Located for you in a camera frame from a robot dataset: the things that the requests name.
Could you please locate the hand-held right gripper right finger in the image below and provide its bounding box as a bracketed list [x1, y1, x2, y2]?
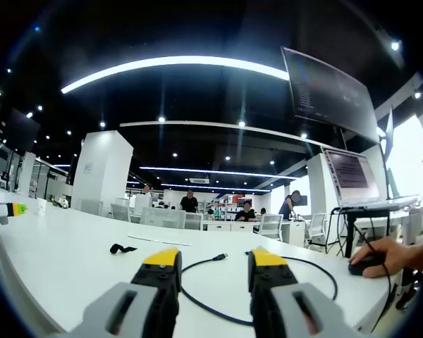
[247, 246, 366, 338]

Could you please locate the black Velcro strap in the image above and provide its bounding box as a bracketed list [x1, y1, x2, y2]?
[109, 242, 138, 255]

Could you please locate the black laptop stand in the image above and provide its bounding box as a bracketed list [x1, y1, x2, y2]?
[333, 206, 410, 258]

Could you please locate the black computer mouse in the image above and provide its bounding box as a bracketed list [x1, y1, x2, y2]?
[348, 256, 387, 277]

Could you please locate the wide white pillar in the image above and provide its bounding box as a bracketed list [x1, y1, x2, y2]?
[71, 130, 134, 215]

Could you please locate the large dark monitor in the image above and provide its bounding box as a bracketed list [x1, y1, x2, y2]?
[281, 46, 381, 144]

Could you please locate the black charging cable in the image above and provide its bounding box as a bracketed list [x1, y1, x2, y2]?
[180, 251, 338, 327]

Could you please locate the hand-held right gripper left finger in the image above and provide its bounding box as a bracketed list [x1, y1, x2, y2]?
[66, 247, 183, 338]

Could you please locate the dark hanging screen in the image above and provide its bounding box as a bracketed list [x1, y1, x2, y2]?
[6, 108, 42, 152]

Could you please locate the white desk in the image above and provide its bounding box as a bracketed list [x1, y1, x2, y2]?
[0, 184, 406, 338]

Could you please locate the straight ceiling light strip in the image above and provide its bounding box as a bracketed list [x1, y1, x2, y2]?
[139, 165, 299, 180]

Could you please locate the black mouse cable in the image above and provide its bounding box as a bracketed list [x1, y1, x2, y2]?
[353, 224, 394, 332]

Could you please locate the silver laptop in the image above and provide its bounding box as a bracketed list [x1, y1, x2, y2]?
[322, 147, 419, 208]

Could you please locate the long curved ceiling light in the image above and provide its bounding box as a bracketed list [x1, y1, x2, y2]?
[60, 55, 290, 95]

